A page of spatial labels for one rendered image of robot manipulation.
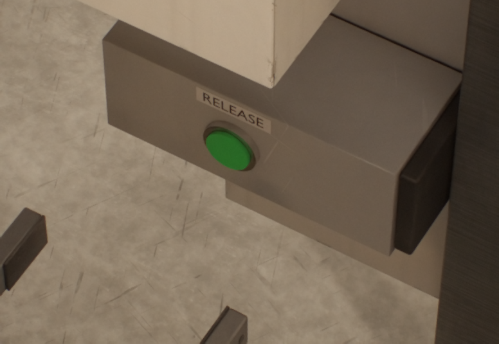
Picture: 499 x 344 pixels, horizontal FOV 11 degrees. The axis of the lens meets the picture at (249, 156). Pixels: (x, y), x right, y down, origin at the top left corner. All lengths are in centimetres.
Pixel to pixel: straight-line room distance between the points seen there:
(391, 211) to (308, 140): 6
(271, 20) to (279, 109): 22
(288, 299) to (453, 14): 139
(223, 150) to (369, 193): 9
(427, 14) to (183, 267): 141
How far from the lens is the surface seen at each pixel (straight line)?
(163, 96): 150
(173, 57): 149
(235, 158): 149
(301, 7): 127
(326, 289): 283
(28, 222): 145
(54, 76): 302
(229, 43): 127
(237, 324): 141
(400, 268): 167
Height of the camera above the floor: 232
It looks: 52 degrees down
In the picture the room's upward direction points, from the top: straight up
